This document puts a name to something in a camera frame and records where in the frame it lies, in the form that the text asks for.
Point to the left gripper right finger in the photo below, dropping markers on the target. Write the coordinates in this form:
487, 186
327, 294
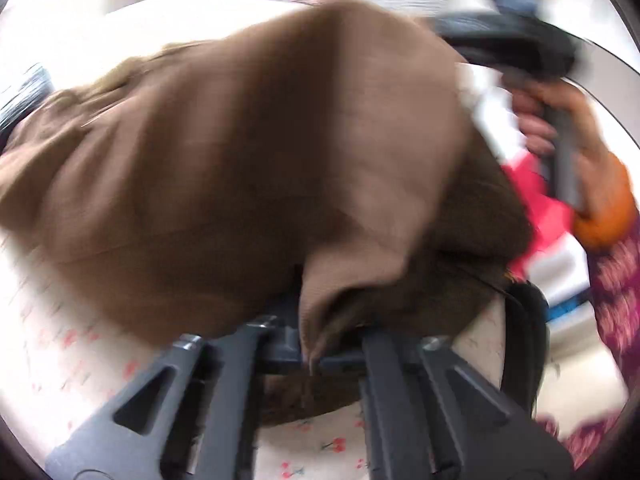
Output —
429, 415

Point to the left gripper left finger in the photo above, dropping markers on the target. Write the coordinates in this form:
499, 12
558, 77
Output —
193, 414

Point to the brown cotton coat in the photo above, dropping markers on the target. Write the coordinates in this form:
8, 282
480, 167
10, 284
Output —
326, 153

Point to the right forearm floral sleeve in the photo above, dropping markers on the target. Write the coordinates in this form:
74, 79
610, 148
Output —
609, 233

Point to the black garment on bed edge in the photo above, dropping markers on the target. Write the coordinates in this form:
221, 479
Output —
525, 343

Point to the floral cherry bed sheet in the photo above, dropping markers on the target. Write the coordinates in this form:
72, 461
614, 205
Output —
60, 362

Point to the red object beside bed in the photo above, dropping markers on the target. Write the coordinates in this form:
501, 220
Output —
550, 219

